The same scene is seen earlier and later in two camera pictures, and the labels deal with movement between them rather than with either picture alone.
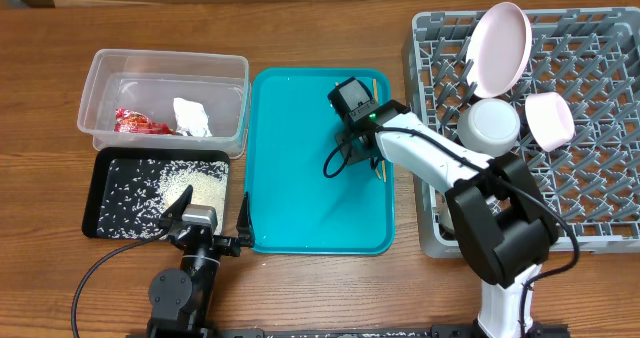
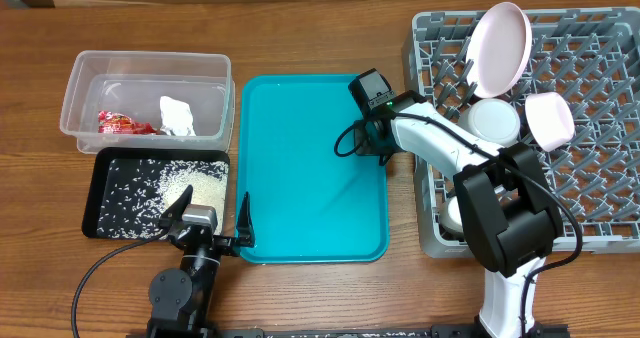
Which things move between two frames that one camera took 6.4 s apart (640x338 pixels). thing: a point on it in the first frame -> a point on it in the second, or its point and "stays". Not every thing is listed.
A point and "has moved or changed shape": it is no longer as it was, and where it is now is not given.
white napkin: [191, 117] -> [176, 117]
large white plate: [498, 49] stays
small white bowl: [550, 119] stays
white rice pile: [137, 192] stays
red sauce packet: [136, 122] has moved or changed shape
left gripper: [231, 245] stays
